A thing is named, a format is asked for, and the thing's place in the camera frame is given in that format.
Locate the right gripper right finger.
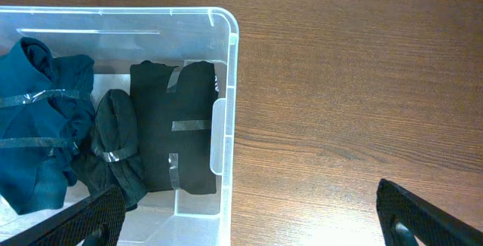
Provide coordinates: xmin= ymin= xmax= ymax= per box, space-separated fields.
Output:
xmin=376 ymin=179 xmax=482 ymax=246

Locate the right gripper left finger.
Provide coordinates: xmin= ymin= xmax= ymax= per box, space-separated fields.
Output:
xmin=1 ymin=186 xmax=125 ymax=246

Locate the black taped cloth bundle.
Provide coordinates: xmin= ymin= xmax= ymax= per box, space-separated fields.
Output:
xmin=71 ymin=89 xmax=147 ymax=211
xmin=130 ymin=60 xmax=218 ymax=195

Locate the navy blue taped cloth bundle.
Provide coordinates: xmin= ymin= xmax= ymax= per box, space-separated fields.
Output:
xmin=1 ymin=37 xmax=94 ymax=215

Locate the clear plastic storage bin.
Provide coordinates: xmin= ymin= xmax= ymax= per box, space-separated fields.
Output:
xmin=1 ymin=6 xmax=239 ymax=245

